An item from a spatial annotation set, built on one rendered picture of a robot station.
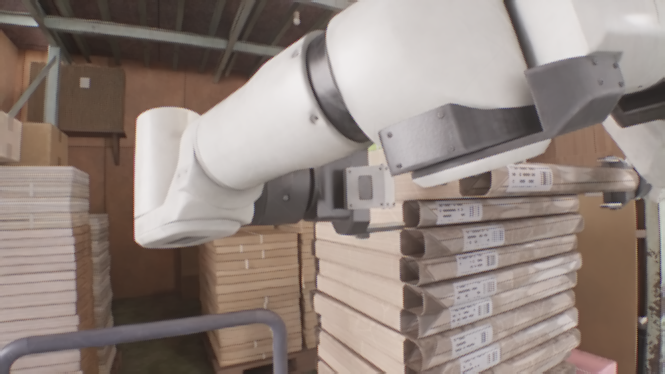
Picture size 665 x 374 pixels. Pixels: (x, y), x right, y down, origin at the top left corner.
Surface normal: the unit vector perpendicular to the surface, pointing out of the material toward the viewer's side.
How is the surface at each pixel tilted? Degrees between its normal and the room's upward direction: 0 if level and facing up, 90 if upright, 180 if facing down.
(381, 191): 90
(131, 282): 90
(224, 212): 123
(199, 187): 112
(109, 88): 90
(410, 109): 141
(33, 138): 91
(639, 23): 105
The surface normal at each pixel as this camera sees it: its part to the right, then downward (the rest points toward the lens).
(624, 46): 0.53, 0.44
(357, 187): -0.51, -0.02
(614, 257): -0.88, 0.01
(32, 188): 0.47, -0.05
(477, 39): 0.18, -0.08
